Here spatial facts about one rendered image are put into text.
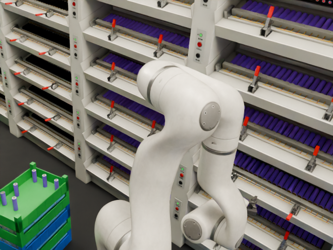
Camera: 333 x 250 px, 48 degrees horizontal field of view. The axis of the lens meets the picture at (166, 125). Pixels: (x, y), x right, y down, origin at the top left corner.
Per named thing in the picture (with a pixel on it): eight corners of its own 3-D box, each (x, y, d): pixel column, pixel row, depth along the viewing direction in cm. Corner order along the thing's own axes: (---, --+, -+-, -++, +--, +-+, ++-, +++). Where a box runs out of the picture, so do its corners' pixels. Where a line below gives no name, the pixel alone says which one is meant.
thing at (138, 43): (187, 79, 147) (183, 50, 137) (84, 39, 177) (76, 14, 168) (215, 52, 157) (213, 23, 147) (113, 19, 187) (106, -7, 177)
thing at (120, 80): (181, 123, 157) (177, 99, 147) (85, 78, 187) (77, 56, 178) (208, 94, 167) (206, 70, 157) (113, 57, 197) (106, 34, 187)
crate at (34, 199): (20, 233, 143) (17, 218, 139) (-19, 215, 149) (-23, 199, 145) (69, 189, 167) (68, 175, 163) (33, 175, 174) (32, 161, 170)
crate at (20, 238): (22, 248, 147) (20, 233, 143) (-16, 229, 154) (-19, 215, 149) (70, 203, 171) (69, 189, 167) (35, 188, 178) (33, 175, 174)
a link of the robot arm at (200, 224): (234, 209, 107) (207, 194, 112) (211, 226, 97) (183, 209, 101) (226, 233, 110) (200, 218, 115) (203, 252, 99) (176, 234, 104)
